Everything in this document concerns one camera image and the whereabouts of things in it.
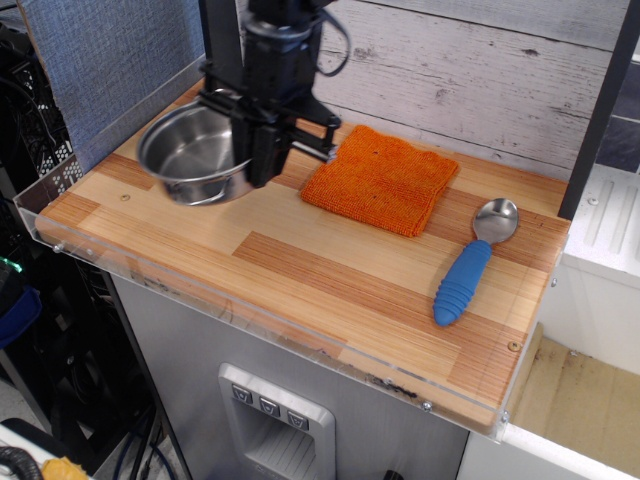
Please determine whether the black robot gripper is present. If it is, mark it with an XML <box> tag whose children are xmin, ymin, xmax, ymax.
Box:
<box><xmin>201</xmin><ymin>19</ymin><xmax>342</xmax><ymax>188</ymax></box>

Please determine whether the stainless steel pan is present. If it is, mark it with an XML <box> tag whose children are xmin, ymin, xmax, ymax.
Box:
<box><xmin>137</xmin><ymin>101</ymin><xmax>254</xmax><ymax>206</ymax></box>

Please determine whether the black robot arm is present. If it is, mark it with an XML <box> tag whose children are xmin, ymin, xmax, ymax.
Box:
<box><xmin>199</xmin><ymin>1</ymin><xmax>342</xmax><ymax>188</ymax></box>

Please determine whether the orange knitted cloth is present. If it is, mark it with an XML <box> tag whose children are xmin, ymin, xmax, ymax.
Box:
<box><xmin>300</xmin><ymin>125</ymin><xmax>459</xmax><ymax>237</ymax></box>

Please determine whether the blue fabric panel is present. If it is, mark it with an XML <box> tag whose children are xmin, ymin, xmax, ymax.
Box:
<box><xmin>18</xmin><ymin>1</ymin><xmax>204</xmax><ymax>172</ymax></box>

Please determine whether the grey toy fridge cabinet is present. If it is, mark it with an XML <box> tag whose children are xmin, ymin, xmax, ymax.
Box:
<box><xmin>115</xmin><ymin>278</ymin><xmax>468</xmax><ymax>479</ymax></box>

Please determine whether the clear acrylic table guard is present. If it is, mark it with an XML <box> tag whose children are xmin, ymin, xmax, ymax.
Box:
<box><xmin>16</xmin><ymin>154</ymin><xmax>569</xmax><ymax>437</ymax></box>

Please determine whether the white toy sink unit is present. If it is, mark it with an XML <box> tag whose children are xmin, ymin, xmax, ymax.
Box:
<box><xmin>459</xmin><ymin>165</ymin><xmax>639</xmax><ymax>479</ymax></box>

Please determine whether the black vertical post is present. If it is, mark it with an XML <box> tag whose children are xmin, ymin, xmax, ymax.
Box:
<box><xmin>198</xmin><ymin>0</ymin><xmax>243</xmax><ymax>103</ymax></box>

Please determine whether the blue handled metal spoon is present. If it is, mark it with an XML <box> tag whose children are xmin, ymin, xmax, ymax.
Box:
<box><xmin>433</xmin><ymin>198</ymin><xmax>519</xmax><ymax>326</ymax></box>

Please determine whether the dark right frame post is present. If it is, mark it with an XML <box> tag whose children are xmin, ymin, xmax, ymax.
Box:
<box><xmin>558</xmin><ymin>0</ymin><xmax>639</xmax><ymax>220</ymax></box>

